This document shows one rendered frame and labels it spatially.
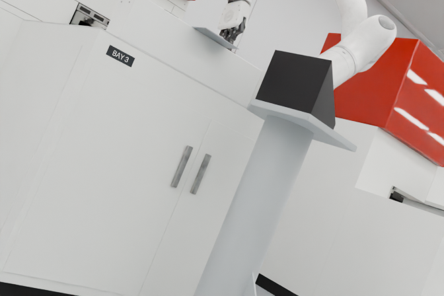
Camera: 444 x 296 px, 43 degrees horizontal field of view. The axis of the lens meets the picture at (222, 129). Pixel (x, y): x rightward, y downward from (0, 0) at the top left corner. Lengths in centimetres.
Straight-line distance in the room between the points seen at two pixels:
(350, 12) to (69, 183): 115
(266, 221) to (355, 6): 87
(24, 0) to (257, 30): 285
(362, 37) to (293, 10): 308
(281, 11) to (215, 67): 312
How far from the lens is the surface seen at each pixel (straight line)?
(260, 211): 170
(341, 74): 186
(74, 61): 166
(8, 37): 219
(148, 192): 178
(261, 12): 478
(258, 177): 170
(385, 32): 199
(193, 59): 179
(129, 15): 166
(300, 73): 175
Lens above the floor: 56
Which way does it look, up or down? 5 degrees up
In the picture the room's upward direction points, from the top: 22 degrees clockwise
